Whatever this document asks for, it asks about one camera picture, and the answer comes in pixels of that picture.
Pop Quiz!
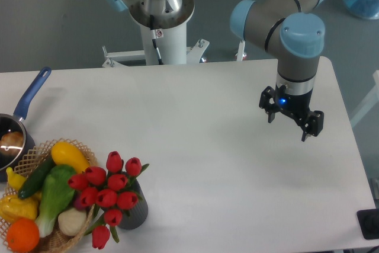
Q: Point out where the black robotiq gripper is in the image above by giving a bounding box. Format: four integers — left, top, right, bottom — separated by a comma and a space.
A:
259, 85, 324, 142

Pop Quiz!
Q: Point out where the red tulip bouquet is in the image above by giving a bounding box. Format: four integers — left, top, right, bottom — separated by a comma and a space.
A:
68, 151, 149, 249

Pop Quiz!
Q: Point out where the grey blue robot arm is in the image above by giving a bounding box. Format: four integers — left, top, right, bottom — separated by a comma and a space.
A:
106, 0, 325, 137

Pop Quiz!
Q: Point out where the dark grey ribbed vase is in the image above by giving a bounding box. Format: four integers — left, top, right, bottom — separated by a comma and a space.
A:
117, 180, 149, 230

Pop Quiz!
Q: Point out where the black device at edge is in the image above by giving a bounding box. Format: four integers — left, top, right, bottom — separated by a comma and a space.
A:
356, 209, 379, 240

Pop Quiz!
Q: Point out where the yellow squash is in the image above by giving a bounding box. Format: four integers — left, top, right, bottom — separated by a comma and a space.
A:
51, 141, 90, 174

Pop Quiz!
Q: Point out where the purple red radish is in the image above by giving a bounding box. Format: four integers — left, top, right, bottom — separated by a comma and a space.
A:
73, 194, 86, 211

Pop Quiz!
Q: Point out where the green bok choy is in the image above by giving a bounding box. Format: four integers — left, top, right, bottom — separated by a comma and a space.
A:
35, 164, 76, 238

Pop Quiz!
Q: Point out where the white garlic bulb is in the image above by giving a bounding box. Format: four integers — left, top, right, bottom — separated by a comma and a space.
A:
58, 208, 86, 236

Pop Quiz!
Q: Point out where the dark green cucumber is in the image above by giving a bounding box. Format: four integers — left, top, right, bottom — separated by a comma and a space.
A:
18, 156, 56, 199

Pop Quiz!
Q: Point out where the woven wicker basket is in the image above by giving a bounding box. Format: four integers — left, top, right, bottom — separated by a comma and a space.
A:
14, 138, 98, 252

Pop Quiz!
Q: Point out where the brown bread roll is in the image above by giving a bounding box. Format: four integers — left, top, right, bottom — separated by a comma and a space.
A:
1, 132, 24, 151

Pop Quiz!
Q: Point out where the yellow banana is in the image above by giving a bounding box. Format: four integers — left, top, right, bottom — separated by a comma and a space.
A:
6, 167, 27, 191

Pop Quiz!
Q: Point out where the yellow bell pepper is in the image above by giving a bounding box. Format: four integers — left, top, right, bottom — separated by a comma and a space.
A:
1, 194, 39, 223

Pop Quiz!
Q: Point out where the orange fruit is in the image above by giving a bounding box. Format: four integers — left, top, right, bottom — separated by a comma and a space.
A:
6, 218, 40, 252

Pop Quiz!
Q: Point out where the white frame at right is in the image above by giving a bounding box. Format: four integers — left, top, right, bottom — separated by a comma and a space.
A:
349, 70, 378, 128

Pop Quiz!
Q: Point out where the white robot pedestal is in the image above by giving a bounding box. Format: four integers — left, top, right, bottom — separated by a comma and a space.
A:
101, 0, 248, 68

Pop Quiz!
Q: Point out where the black cable on pedestal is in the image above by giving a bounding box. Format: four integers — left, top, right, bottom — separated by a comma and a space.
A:
149, 14, 165, 65

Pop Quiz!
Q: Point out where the blue handled saucepan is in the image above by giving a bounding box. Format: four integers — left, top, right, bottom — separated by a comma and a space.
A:
1, 67, 52, 182

